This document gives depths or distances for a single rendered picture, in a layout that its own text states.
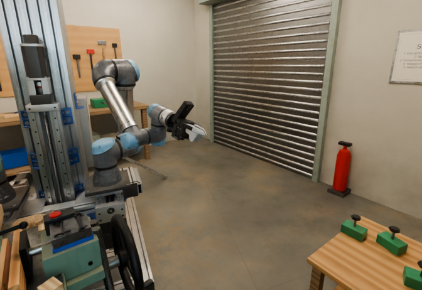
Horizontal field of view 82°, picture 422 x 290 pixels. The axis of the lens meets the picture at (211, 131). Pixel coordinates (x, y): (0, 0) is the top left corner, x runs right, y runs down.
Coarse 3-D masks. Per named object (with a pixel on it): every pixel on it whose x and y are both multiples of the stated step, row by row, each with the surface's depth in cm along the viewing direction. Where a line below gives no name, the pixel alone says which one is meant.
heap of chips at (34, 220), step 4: (32, 216) 87; (36, 216) 88; (40, 216) 88; (16, 220) 86; (20, 220) 85; (24, 220) 85; (28, 220) 85; (32, 220) 85; (36, 220) 86; (40, 220) 86; (12, 224) 86; (16, 224) 84; (28, 224) 84; (32, 224) 84; (36, 224) 85; (40, 224) 86; (24, 228) 83; (12, 232) 82
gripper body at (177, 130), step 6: (174, 114) 106; (168, 120) 105; (180, 120) 99; (186, 120) 103; (168, 126) 107; (174, 126) 102; (180, 126) 100; (174, 132) 102; (180, 132) 99; (186, 132) 102; (180, 138) 100; (186, 138) 103
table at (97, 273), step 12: (36, 228) 83; (12, 240) 78; (36, 240) 78; (36, 264) 69; (36, 276) 65; (60, 276) 65; (84, 276) 68; (96, 276) 69; (36, 288) 61; (72, 288) 66
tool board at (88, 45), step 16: (80, 32) 341; (96, 32) 353; (112, 32) 366; (0, 48) 293; (80, 48) 345; (96, 48) 357; (112, 48) 371; (0, 64) 296; (80, 64) 349; (0, 80) 299; (80, 80) 353; (0, 96) 302
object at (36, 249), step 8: (24, 232) 67; (24, 240) 64; (24, 248) 62; (32, 248) 66; (40, 248) 67; (24, 256) 62; (32, 256) 70; (24, 264) 62; (32, 264) 67; (24, 272) 63; (32, 272) 64
